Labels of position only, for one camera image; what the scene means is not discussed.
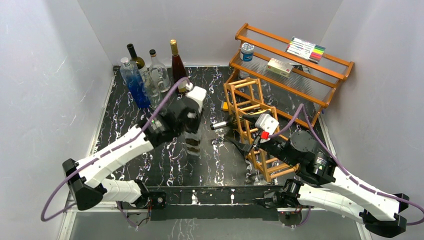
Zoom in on silver capped dark bottle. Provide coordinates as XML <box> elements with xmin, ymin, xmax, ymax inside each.
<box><xmin>210</xmin><ymin>114</ymin><xmax>244</xmax><ymax>130</ymax></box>

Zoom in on clear bottle rack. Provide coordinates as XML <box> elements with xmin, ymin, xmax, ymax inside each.
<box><xmin>139</xmin><ymin>66</ymin><xmax>162</xmax><ymax>109</ymax></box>
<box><xmin>184</xmin><ymin>130</ymin><xmax>202</xmax><ymax>156</ymax></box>

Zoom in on clear bottle bottom rack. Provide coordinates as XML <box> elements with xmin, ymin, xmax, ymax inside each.
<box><xmin>139</xmin><ymin>66</ymin><xmax>162</xmax><ymax>109</ymax></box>

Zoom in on dark red wine bottle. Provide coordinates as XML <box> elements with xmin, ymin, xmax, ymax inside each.
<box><xmin>170</xmin><ymin>39</ymin><xmax>187</xmax><ymax>83</ymax></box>

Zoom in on clear glass bottle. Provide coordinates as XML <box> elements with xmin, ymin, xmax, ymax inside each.
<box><xmin>149</xmin><ymin>49</ymin><xmax>171</xmax><ymax>93</ymax></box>

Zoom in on green wine bottle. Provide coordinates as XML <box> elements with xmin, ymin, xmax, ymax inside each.
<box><xmin>126</xmin><ymin>43</ymin><xmax>145</xmax><ymax>70</ymax></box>

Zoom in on blue square bottle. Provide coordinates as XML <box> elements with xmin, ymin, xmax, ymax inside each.
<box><xmin>119</xmin><ymin>57</ymin><xmax>151</xmax><ymax>109</ymax></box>

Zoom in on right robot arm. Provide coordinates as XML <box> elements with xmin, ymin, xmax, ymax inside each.
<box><xmin>235</xmin><ymin>113</ymin><xmax>409</xmax><ymax>238</ymax></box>

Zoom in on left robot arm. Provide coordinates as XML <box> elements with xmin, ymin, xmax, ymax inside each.
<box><xmin>62</xmin><ymin>96</ymin><xmax>204</xmax><ymax>211</ymax></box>

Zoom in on light wooden wine rack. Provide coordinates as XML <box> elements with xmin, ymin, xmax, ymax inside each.
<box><xmin>223</xmin><ymin>77</ymin><xmax>299</xmax><ymax>183</ymax></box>

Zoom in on yellow capped bottle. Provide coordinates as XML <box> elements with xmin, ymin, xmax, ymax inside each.
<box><xmin>220</xmin><ymin>101</ymin><xmax>229</xmax><ymax>112</ymax></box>

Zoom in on small clear plastic bottle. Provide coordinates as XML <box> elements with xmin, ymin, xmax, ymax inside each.
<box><xmin>238</xmin><ymin>70</ymin><xmax>250</xmax><ymax>80</ymax></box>

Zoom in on green white box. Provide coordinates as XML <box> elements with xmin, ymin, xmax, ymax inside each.
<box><xmin>266</xmin><ymin>58</ymin><xmax>294</xmax><ymax>78</ymax></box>

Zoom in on orange wooden shelf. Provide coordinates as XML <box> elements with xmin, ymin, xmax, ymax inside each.
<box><xmin>223</xmin><ymin>23</ymin><xmax>355</xmax><ymax>126</ymax></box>

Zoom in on blue white jar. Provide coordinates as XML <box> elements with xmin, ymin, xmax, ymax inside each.
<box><xmin>240</xmin><ymin>42</ymin><xmax>255</xmax><ymax>62</ymax></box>

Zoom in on marker pen pack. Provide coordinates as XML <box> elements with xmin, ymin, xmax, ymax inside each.
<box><xmin>285</xmin><ymin>36</ymin><xmax>326</xmax><ymax>64</ymax></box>

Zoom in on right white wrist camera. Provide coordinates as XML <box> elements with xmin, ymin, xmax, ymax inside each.
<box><xmin>254</xmin><ymin>113</ymin><xmax>279</xmax><ymax>144</ymax></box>

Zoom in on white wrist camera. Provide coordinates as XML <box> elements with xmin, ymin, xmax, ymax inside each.
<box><xmin>185</xmin><ymin>83</ymin><xmax>207</xmax><ymax>113</ymax></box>
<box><xmin>254</xmin><ymin>113</ymin><xmax>279</xmax><ymax>144</ymax></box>

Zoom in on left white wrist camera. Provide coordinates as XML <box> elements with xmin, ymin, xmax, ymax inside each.
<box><xmin>185</xmin><ymin>83</ymin><xmax>207</xmax><ymax>113</ymax></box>

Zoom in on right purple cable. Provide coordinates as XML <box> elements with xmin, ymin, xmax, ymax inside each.
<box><xmin>268</xmin><ymin>103</ymin><xmax>424</xmax><ymax>229</ymax></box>

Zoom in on purple cable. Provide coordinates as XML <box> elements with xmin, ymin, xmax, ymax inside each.
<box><xmin>268</xmin><ymin>103</ymin><xmax>424</xmax><ymax>229</ymax></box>
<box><xmin>40</xmin><ymin>76</ymin><xmax>192</xmax><ymax>229</ymax></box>

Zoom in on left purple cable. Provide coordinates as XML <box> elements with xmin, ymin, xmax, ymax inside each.
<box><xmin>40</xmin><ymin>76</ymin><xmax>192</xmax><ymax>229</ymax></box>

